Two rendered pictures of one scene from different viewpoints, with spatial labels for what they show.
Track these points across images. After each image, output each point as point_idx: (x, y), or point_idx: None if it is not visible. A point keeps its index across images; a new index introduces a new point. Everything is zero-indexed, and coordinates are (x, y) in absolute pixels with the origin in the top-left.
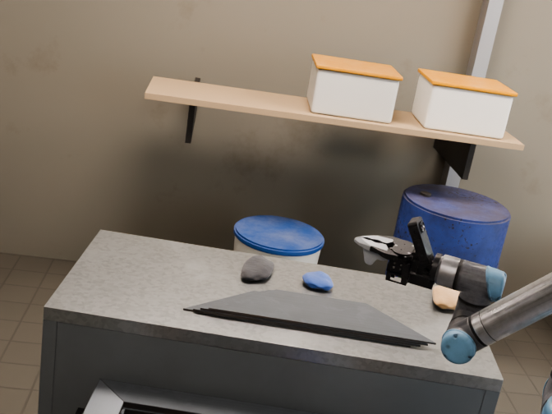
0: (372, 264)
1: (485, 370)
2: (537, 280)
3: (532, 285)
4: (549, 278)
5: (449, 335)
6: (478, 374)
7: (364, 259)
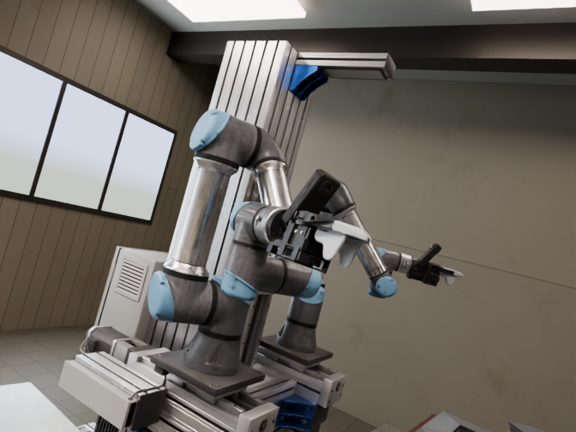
0: (340, 262)
1: (15, 395)
2: (285, 193)
3: (289, 198)
4: (287, 187)
5: (320, 273)
6: (44, 399)
7: (351, 261)
